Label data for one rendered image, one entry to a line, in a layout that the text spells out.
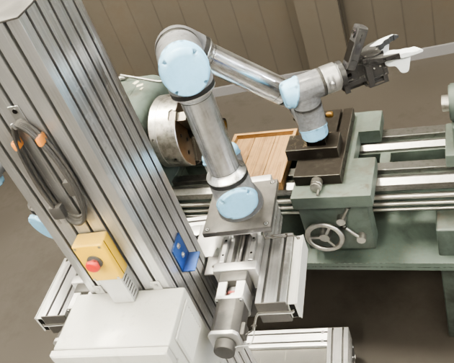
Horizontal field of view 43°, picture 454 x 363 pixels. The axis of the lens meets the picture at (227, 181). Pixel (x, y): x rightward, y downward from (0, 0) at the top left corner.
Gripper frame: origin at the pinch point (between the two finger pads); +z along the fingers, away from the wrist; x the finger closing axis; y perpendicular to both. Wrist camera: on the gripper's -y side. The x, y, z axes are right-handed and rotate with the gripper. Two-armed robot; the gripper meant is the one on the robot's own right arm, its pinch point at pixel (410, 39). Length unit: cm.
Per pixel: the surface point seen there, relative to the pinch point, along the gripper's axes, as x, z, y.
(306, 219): -49, -35, 75
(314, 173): -47, -27, 55
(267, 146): -88, -37, 58
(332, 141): -54, -16, 49
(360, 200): -33, -16, 64
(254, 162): -80, -46, 59
